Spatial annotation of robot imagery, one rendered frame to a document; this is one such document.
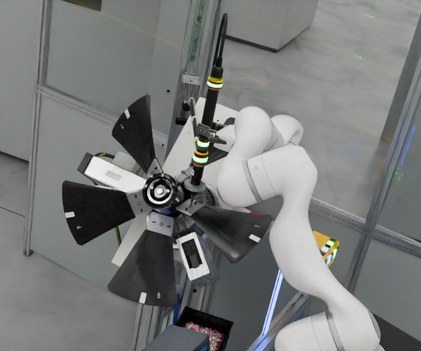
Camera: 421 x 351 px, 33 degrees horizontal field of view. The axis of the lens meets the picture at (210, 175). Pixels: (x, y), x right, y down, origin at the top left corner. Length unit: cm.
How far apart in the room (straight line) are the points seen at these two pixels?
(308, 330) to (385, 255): 132
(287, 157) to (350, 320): 38
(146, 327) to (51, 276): 122
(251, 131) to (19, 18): 304
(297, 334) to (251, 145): 44
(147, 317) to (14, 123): 236
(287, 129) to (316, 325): 59
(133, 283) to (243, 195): 76
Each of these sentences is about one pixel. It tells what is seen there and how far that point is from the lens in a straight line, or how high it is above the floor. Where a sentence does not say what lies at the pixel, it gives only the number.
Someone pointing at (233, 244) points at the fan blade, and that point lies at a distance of 216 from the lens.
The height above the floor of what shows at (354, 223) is 99.
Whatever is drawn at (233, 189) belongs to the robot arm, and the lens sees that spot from 158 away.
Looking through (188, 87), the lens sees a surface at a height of 137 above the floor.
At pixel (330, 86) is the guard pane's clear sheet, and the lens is 273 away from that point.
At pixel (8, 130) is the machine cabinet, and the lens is 483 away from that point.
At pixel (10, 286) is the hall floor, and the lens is 379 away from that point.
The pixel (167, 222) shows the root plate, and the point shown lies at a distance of 231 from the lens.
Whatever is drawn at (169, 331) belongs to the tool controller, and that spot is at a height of 123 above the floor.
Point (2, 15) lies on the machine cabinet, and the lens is 460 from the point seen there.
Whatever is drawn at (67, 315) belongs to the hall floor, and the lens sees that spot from 363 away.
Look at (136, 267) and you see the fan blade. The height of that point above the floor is 102.
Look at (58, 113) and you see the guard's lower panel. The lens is 350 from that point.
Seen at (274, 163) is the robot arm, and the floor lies 166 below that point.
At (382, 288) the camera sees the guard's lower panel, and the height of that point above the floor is 76.
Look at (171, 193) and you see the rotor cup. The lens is 225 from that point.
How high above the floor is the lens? 232
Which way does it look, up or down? 27 degrees down
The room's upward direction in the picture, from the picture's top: 12 degrees clockwise
